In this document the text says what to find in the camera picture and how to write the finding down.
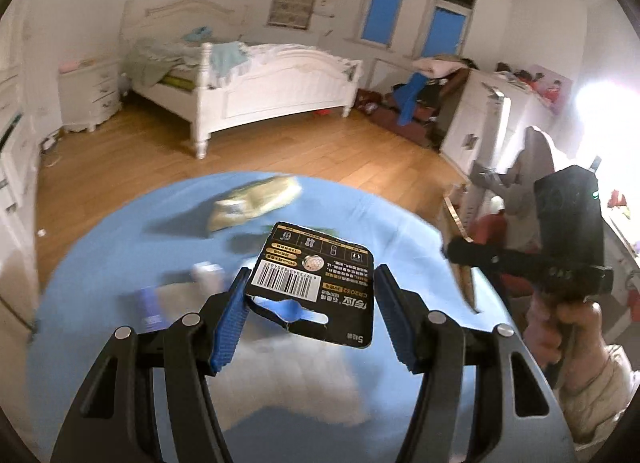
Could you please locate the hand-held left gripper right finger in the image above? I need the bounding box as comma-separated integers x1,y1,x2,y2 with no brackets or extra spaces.
375,264,573,463

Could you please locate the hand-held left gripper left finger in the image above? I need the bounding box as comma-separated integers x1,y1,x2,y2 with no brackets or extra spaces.
50,267,251,463

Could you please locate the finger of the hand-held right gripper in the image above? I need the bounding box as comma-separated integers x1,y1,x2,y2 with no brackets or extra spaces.
445,237,542,286

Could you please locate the black battery card package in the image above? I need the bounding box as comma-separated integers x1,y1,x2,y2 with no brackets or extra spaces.
243,222,377,347

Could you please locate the person's right hand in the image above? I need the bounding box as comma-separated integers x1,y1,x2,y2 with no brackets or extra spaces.
524,293,605,388

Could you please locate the red seat cushion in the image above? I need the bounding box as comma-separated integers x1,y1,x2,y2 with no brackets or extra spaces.
474,213,533,295

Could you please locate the small white packet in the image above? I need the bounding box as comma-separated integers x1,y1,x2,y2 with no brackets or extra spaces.
192,262,227,295

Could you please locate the grey adjustable chair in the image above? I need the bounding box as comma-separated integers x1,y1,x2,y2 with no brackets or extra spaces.
469,84,562,225

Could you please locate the yellow green snack packet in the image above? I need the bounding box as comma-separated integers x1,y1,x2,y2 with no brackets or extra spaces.
206,176,302,232

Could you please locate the white cabinet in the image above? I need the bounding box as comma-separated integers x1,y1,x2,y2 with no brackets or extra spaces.
439,68,562,181

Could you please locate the hanging blue cloth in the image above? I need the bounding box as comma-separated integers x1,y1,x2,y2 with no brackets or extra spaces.
391,72,427,127

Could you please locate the pink cloth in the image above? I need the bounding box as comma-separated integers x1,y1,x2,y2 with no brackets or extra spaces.
411,57,467,79

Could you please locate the narrow window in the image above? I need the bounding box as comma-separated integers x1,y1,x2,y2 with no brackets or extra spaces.
360,0,411,47
419,0,479,60

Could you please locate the white bed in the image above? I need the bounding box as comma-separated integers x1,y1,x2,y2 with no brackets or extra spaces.
120,0,365,160

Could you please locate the light blue shirt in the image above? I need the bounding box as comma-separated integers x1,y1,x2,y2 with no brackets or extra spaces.
209,42,249,87

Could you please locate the white nightstand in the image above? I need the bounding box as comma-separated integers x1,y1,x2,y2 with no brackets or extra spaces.
56,57,124,134

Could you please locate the white wardrobe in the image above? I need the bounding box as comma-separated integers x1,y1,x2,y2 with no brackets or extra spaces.
0,0,45,336

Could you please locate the grey green blanket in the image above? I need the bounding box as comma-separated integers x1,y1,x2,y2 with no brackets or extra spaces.
124,37,202,90

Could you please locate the pink wall poster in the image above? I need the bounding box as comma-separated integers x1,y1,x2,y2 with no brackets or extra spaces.
529,62,574,107

